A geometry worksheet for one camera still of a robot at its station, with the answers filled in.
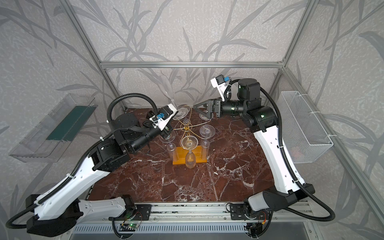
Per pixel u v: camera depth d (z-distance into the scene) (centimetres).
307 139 60
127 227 72
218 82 51
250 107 45
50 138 64
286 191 38
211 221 72
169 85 129
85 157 40
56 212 38
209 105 48
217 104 49
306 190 37
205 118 72
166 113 41
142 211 74
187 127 69
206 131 66
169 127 48
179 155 79
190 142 62
